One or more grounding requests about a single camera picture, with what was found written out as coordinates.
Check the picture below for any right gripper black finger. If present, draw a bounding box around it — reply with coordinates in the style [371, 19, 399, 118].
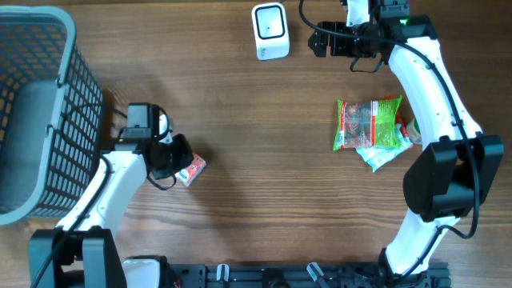
[308, 38, 328, 58]
[308, 22, 329, 45]

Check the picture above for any red white small box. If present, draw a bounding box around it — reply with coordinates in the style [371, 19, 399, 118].
[174, 153, 206, 186]

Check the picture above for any green candy bag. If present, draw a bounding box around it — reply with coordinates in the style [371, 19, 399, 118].
[333, 96, 402, 150]

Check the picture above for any green lid jar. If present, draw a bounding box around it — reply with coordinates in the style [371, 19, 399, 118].
[406, 118, 422, 146]

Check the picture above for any teal white tissue pack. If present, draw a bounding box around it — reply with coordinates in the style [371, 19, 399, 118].
[355, 124, 414, 172]

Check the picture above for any grey plastic shopping basket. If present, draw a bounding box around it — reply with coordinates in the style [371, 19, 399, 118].
[1, 6, 104, 226]

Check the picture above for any red snack bar wrapper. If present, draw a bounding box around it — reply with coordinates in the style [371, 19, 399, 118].
[382, 95, 410, 139]

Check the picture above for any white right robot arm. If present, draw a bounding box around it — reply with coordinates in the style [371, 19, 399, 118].
[308, 1, 504, 287]

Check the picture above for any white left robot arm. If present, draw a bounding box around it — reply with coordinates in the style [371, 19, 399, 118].
[29, 103, 194, 287]

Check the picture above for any white barcode scanner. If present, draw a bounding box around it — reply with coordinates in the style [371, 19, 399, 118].
[251, 2, 290, 61]

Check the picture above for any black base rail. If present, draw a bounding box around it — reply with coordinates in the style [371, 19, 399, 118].
[159, 262, 453, 288]

